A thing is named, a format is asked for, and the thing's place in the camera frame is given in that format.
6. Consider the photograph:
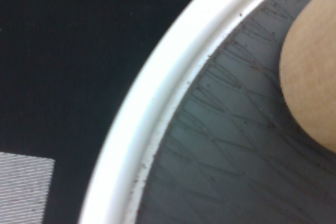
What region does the grey woven placemat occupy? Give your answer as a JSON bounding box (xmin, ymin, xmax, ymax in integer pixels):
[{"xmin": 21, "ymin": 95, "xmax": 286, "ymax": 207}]
[{"xmin": 0, "ymin": 152, "xmax": 54, "ymax": 224}]

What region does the tan wooden cup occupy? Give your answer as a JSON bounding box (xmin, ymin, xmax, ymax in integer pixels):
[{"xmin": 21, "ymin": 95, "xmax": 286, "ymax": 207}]
[{"xmin": 279, "ymin": 0, "xmax": 336, "ymax": 153}]

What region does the white two-tier round shelf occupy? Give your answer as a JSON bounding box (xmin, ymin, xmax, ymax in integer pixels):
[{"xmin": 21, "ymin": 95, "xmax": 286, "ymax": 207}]
[{"xmin": 78, "ymin": 0, "xmax": 336, "ymax": 224}]

